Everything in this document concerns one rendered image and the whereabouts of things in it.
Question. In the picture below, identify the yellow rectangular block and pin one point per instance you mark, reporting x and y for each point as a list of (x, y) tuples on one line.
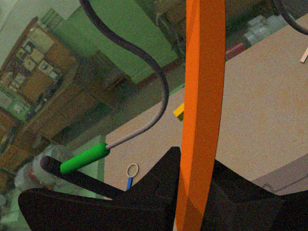
[(180, 112)]

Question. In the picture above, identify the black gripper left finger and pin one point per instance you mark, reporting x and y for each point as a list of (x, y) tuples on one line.
[(147, 206)]

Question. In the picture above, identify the tan handle with round loop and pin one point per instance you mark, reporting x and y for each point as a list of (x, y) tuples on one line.
[(304, 57)]

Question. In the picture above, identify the orange handle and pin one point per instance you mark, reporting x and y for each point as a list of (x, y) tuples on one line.
[(204, 81)]

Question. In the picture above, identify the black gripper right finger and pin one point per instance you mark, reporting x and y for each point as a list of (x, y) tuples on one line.
[(235, 204)]

